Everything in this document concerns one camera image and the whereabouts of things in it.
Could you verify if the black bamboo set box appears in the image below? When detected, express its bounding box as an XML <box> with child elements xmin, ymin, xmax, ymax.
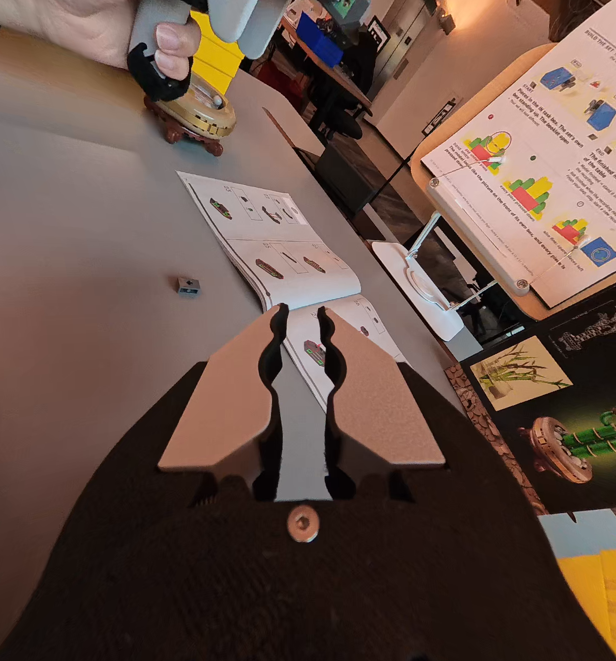
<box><xmin>444</xmin><ymin>276</ymin><xmax>616</xmax><ymax>517</ymax></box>

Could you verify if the printed instruction sheet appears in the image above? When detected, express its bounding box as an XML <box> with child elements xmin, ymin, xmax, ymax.
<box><xmin>422</xmin><ymin>11</ymin><xmax>616</xmax><ymax>309</ymax></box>

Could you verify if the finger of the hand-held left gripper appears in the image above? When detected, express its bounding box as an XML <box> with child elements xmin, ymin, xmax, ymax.
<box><xmin>237</xmin><ymin>0</ymin><xmax>291</xmax><ymax>60</ymax></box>
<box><xmin>207</xmin><ymin>0</ymin><xmax>261</xmax><ymax>43</ymax></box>

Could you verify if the person's left hand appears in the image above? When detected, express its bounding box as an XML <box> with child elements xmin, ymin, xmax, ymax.
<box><xmin>0</xmin><ymin>0</ymin><xmax>204</xmax><ymax>82</ymax></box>

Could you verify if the red plastic bin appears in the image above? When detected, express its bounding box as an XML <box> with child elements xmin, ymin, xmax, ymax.
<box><xmin>258</xmin><ymin>58</ymin><xmax>302</xmax><ymax>100</ymax></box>

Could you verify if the tan brick pot model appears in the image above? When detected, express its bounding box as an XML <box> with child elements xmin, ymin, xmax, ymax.
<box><xmin>144</xmin><ymin>71</ymin><xmax>237</xmax><ymax>157</ymax></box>

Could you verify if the dark grey brick assembly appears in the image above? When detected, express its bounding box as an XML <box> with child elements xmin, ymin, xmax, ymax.
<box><xmin>320</xmin><ymin>0</ymin><xmax>375</xmax><ymax>36</ymax></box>

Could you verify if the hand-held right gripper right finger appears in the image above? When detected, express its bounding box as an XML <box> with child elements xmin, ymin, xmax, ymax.
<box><xmin>317</xmin><ymin>306</ymin><xmax>446</xmax><ymax>501</ymax></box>

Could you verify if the yellow bin with brick pieces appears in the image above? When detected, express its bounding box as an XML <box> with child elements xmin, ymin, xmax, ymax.
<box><xmin>189</xmin><ymin>10</ymin><xmax>246</xmax><ymax>95</ymax></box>

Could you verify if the long wooden table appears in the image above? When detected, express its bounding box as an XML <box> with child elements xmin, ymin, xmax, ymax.
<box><xmin>278</xmin><ymin>14</ymin><xmax>374</xmax><ymax>118</ymax></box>

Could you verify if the black office chair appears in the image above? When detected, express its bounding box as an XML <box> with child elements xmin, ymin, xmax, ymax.
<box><xmin>308</xmin><ymin>49</ymin><xmax>378</xmax><ymax>141</ymax></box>

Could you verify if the blue plastic bin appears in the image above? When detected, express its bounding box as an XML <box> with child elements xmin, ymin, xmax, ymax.
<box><xmin>295</xmin><ymin>11</ymin><xmax>345</xmax><ymax>69</ymax></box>

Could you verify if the grey desk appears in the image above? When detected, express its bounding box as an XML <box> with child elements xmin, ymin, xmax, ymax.
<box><xmin>0</xmin><ymin>28</ymin><xmax>616</xmax><ymax>661</ymax></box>

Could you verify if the black rectangular box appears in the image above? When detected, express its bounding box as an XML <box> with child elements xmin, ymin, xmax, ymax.
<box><xmin>315</xmin><ymin>144</ymin><xmax>377</xmax><ymax>216</ymax></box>

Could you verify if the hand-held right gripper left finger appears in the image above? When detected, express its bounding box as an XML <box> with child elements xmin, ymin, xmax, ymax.
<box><xmin>158</xmin><ymin>303</ymin><xmax>290</xmax><ymax>502</ymax></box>

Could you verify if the instruction booklet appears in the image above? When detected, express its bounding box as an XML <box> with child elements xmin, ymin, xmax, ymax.
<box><xmin>176</xmin><ymin>170</ymin><xmax>413</xmax><ymax>414</ymax></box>

